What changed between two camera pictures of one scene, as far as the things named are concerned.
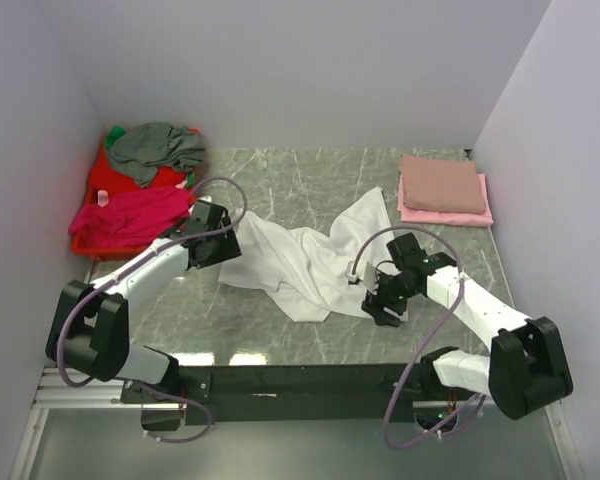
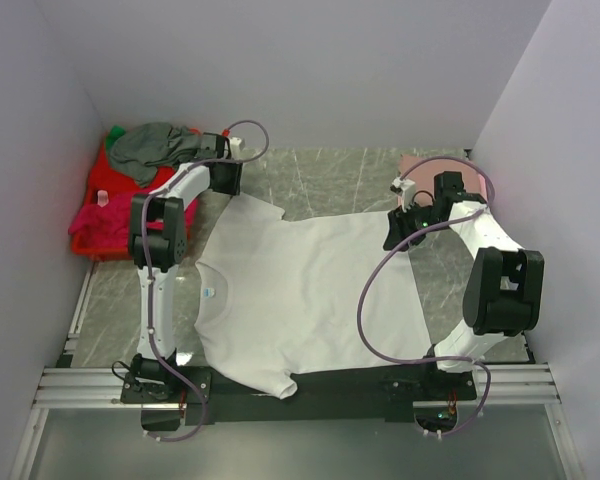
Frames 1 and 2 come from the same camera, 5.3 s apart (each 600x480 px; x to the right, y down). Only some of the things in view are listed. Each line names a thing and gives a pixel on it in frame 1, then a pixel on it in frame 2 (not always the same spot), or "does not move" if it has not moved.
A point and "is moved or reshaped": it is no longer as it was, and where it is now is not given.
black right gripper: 381,304 → 397,232
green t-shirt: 114,134 does not move
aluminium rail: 52,393 does not move
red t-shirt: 117,182 does not move
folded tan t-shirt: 441,184 does not move
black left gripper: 225,247 → 227,178
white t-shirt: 315,272 is moved or reshaped
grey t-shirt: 142,149 does not move
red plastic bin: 140,191 does not move
